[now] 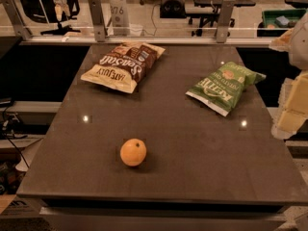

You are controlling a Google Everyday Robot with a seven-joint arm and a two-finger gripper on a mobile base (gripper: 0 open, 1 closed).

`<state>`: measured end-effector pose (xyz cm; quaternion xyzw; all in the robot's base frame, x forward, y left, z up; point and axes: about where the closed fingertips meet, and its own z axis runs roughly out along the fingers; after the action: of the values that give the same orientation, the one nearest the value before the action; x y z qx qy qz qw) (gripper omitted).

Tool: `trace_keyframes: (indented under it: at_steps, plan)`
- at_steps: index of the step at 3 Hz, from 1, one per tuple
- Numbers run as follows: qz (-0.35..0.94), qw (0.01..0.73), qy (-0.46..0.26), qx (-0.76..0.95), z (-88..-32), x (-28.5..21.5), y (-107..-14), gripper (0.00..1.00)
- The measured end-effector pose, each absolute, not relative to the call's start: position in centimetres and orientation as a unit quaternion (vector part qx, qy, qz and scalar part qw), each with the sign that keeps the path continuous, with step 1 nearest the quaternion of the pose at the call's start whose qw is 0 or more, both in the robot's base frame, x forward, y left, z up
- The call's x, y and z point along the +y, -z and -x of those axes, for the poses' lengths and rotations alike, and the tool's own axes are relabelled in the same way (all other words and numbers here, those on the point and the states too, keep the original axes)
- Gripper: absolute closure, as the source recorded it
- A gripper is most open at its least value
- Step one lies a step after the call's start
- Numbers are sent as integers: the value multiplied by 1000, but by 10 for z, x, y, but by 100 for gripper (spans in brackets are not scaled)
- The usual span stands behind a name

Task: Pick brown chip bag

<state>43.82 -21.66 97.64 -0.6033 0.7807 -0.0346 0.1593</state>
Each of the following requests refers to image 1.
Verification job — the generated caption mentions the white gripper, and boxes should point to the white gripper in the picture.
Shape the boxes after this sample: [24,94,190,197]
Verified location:
[269,13,308,140]

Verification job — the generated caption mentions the brown Sea Salt chip bag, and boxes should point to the brown Sea Salt chip bag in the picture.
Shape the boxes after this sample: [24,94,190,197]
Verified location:
[81,42,165,93]

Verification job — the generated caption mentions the green Kettle chip bag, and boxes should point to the green Kettle chip bag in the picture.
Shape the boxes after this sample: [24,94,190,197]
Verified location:
[186,62,266,116]

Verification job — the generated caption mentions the green plastic bin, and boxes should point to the green plastic bin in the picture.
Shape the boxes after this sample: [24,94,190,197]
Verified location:
[257,9,307,37]

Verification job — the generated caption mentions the orange fruit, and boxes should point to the orange fruit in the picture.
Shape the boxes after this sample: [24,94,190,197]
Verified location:
[120,139,147,167]

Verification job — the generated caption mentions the white numbered pillar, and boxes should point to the white numbered pillar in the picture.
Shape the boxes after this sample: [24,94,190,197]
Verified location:
[109,0,130,36]

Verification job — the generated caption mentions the right metal bracket post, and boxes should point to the right metal bracket post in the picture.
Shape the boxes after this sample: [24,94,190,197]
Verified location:
[216,0,235,43]

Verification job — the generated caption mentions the metal bracket post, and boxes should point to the metal bracket post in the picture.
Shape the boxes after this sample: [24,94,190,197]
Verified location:
[89,0,107,42]
[0,0,32,40]
[216,0,235,43]

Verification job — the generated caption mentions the middle metal bracket post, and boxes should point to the middle metal bracket post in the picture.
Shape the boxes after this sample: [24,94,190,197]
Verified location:
[89,0,107,42]

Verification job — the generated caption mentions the black cable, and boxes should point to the black cable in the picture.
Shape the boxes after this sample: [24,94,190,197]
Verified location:
[0,104,32,170]

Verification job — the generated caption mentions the left metal bracket post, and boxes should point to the left metal bracket post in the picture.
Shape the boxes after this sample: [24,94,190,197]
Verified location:
[0,0,32,40]

